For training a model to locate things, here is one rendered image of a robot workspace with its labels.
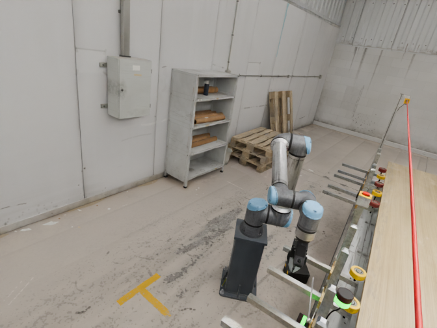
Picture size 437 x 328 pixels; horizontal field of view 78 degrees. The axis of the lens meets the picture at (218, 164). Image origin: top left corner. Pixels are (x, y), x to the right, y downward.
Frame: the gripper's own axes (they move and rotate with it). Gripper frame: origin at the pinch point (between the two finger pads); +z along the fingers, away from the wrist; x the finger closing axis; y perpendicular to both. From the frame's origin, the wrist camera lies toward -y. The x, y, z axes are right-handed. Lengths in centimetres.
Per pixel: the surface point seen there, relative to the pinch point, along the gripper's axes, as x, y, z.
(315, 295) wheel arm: -13.9, 2.3, 11.0
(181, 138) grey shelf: 170, 197, 25
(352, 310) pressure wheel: -29.4, -3.2, 5.8
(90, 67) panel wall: 227, 101, -58
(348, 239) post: -24.4, 29.4, -9.8
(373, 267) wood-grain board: -43, 34, 5
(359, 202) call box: -28, 53, -22
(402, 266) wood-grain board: -59, 45, 5
